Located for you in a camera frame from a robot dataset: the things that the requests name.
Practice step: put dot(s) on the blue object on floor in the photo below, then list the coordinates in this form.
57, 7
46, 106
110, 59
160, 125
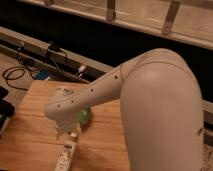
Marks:
42, 75

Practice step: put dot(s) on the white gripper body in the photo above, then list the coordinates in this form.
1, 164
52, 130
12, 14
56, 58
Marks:
67, 123

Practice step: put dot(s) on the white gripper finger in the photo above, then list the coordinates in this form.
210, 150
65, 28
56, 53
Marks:
58, 132
78, 129

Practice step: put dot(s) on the black power adapter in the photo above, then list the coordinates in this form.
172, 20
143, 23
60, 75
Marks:
55, 48

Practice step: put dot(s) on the black device at left edge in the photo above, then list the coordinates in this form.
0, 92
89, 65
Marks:
6, 108

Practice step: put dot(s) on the green ceramic bowl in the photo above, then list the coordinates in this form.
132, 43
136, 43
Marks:
83, 116

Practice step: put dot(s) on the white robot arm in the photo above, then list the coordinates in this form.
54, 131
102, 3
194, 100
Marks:
161, 110

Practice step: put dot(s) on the white labelled bottle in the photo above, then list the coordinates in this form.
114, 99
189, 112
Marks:
65, 158

